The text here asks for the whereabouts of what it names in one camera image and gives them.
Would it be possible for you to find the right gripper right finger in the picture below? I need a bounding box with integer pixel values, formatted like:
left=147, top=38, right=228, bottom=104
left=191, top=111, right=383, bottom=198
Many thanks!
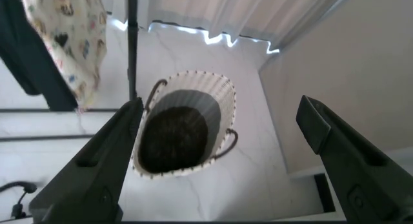
left=295, top=94, right=413, bottom=223

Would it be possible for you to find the black garment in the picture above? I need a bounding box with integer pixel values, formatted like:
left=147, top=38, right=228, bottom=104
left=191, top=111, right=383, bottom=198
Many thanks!
left=0, top=0, right=79, bottom=112

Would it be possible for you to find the black clothes rack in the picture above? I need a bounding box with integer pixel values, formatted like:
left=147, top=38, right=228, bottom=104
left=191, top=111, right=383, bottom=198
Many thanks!
left=0, top=0, right=140, bottom=143

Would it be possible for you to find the white laundry basket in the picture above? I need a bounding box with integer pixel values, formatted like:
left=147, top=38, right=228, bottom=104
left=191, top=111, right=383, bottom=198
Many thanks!
left=130, top=70, right=239, bottom=181

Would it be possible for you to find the black cable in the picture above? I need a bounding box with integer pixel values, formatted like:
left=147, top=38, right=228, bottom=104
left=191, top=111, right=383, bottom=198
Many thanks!
left=0, top=181, right=38, bottom=220

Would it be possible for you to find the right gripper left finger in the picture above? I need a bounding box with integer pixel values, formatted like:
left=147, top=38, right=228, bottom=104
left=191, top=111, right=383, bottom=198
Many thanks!
left=28, top=97, right=145, bottom=223

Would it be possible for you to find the white curtain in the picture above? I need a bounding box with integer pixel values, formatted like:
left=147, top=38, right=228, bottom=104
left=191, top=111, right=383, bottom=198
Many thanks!
left=103, top=0, right=351, bottom=54

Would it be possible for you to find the cream printed garment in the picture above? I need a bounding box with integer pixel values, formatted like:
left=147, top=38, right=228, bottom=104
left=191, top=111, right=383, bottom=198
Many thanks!
left=20, top=0, right=108, bottom=114

